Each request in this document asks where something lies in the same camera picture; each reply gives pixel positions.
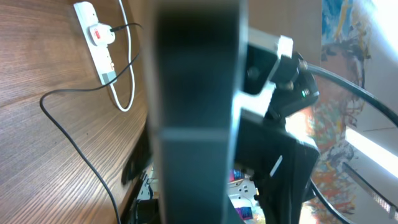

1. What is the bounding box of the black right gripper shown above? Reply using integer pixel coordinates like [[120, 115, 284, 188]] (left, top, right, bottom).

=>
[[234, 111, 320, 223]]

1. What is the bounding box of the blue screen Galaxy smartphone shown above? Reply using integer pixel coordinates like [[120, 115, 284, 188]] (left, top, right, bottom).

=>
[[144, 0, 248, 223]]

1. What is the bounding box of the black USB charging cable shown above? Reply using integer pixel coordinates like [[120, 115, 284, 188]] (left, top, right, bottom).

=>
[[39, 22, 144, 224]]

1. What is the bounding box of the white USB charger plug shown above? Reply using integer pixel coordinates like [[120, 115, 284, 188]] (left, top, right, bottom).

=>
[[88, 23, 116, 47]]

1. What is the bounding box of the white power strip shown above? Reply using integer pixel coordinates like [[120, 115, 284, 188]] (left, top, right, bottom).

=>
[[73, 1, 116, 85]]

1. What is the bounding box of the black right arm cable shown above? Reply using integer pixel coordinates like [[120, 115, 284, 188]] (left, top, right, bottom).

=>
[[306, 62, 398, 224]]

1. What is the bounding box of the colourful abstract wall painting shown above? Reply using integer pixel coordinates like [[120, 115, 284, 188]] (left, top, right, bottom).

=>
[[311, 0, 371, 220]]

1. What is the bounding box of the white power strip cord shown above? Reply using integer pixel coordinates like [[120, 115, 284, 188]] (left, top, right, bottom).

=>
[[108, 0, 136, 113]]

